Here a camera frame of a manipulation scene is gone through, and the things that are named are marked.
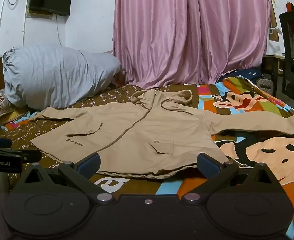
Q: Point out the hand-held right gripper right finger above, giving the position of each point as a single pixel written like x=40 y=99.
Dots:
x=208 y=166

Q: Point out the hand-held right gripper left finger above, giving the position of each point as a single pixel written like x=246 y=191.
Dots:
x=88 y=166

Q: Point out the beige hooded jacket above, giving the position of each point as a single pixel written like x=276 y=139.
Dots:
x=137 y=135

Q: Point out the cartoon printed blanket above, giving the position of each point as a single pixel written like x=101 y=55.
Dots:
x=261 y=155

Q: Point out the grey bedding bundle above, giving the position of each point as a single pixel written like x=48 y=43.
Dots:
x=49 y=75

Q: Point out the checkered bag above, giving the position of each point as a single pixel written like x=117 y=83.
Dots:
x=264 y=83

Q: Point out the dark blue bag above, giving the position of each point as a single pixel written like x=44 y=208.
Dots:
x=249 y=72

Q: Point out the wooden desk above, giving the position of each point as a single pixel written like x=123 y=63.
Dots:
x=278 y=67

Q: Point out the black mesh office chair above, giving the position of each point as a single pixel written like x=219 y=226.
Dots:
x=290 y=67

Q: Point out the pink curtain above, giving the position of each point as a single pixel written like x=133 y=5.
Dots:
x=186 y=30

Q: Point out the wooden framed picture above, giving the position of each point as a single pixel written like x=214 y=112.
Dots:
x=274 y=20

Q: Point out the red wall ornament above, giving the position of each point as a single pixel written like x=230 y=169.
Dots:
x=291 y=7

